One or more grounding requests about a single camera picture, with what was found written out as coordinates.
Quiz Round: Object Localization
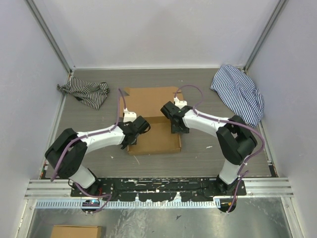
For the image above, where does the brown cardboard box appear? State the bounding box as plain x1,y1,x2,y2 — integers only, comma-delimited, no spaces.
124,86,181,156

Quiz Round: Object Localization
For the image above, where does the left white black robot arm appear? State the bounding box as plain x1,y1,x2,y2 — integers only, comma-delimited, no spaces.
45,116,151,197

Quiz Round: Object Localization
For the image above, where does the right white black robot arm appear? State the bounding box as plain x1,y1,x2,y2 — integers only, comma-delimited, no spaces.
160,101,258,196

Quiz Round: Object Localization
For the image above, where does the small cardboard box foreground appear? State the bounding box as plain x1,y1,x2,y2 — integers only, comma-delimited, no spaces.
51,226,102,238

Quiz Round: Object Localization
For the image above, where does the black white striped cloth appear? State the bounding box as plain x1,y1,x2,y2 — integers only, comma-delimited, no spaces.
56,76,110,110

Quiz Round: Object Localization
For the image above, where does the blue white striped cloth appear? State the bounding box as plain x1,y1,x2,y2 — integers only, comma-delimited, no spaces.
211,64,264,127

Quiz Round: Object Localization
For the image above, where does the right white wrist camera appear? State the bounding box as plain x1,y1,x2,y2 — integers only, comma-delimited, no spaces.
174,97,187,109

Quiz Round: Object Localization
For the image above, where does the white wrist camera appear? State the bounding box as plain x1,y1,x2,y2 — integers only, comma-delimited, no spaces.
123,108,137,122
174,97,187,109

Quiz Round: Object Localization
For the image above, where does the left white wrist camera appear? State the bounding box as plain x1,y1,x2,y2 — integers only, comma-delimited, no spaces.
123,108,137,122

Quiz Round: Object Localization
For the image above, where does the left aluminium frame post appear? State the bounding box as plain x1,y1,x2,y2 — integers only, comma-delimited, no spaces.
25,0,73,74

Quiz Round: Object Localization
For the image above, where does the aluminium frame post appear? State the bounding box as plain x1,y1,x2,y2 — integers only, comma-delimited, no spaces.
243,0,289,72
25,0,73,74

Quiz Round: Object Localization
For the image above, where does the right aluminium frame post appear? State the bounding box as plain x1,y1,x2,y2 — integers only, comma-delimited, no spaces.
243,0,289,72

